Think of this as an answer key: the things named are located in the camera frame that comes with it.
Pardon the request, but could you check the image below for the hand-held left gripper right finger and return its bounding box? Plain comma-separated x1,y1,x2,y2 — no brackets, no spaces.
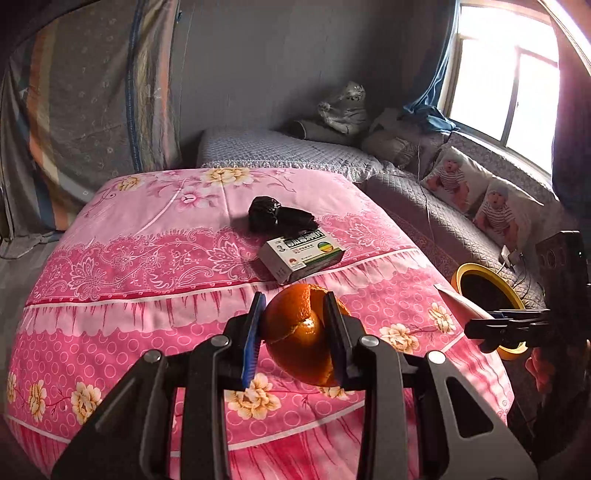
323,291,539,480

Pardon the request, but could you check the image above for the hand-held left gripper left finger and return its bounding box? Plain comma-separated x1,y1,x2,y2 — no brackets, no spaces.
51,292,267,480

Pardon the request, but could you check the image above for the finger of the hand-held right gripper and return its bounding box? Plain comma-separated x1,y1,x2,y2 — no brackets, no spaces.
464,318,555,355
489,308,555,324

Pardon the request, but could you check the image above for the yellow rimmed bin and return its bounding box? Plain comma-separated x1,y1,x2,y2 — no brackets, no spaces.
451,263,529,361

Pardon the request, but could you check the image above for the orange peel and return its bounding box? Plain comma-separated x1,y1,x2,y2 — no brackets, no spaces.
262,283,354,387

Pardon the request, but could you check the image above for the white medicine box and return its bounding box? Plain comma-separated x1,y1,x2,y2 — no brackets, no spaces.
257,227,347,284

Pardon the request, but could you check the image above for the dark purple curtain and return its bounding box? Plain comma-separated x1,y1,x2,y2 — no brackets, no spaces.
551,60,591,222

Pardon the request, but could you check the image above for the black plastic bag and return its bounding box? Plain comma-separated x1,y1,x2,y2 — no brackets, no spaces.
248,196,321,236

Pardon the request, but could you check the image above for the pink floral blanket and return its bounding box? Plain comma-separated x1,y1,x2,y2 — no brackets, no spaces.
4,167,515,480

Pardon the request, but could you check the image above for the baby print pillow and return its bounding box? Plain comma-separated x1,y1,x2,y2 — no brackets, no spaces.
422,145,546,252

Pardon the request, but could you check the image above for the grey quilted sofa cover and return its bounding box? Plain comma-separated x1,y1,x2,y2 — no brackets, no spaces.
196,128,568,310

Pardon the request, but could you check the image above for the window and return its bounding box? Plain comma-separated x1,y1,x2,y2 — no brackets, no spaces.
436,2,561,174

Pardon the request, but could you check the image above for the grey cloth pile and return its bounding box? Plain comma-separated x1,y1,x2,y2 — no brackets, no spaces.
365,108,444,169

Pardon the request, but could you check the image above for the grey rolled cushion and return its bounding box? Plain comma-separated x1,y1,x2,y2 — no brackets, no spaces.
291,119,326,140

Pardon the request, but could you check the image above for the blue curtain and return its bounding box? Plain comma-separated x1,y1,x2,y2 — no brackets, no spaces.
402,0,462,134

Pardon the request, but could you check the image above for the tiger plush toy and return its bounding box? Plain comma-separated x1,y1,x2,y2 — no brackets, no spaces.
316,82,370,136

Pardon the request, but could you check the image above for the striped patterned hanging cloth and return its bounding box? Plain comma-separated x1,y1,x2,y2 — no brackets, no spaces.
0,0,183,241

